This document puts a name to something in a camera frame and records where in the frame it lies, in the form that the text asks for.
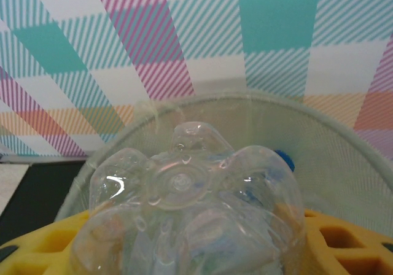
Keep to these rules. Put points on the clear bottle dark blue label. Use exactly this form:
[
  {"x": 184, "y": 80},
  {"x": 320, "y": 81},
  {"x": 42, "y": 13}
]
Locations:
[{"x": 284, "y": 158}]

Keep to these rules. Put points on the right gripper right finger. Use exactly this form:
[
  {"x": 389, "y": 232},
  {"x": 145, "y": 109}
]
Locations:
[{"x": 347, "y": 250}]

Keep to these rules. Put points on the clear Pepsi label bottle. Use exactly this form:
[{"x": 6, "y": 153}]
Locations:
[{"x": 178, "y": 180}]

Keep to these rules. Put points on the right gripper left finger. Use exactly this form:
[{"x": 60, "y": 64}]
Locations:
[{"x": 33, "y": 253}]

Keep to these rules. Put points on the mesh waste bin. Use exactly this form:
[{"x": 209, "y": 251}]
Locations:
[{"x": 368, "y": 147}]

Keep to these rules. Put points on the black hard case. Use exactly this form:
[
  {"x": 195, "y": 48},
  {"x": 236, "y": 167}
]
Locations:
[{"x": 37, "y": 195}]

